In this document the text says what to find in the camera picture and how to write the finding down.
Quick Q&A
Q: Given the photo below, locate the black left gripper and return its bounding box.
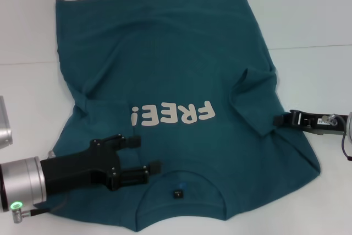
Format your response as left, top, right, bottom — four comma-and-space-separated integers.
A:
40, 133, 163, 192

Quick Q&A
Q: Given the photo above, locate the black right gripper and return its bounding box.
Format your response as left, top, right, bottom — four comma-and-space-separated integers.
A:
272, 110, 349, 137

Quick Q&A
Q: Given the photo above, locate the left arm connector cable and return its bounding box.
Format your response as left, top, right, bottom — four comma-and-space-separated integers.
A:
21, 205, 56, 217

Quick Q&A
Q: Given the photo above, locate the teal FREE print T-shirt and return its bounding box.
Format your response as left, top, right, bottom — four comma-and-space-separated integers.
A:
34, 0, 322, 233

